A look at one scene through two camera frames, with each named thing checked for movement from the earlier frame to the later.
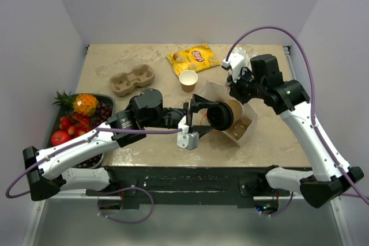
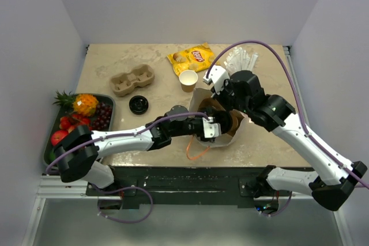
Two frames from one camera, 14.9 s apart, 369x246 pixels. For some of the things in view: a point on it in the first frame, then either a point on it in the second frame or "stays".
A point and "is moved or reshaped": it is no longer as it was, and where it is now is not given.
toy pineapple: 83,104 stays
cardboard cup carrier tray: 124,84 stays
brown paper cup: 188,79 stays
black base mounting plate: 188,186 stays
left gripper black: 196,103 to 209,111
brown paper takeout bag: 243,129 is moved or reshaped
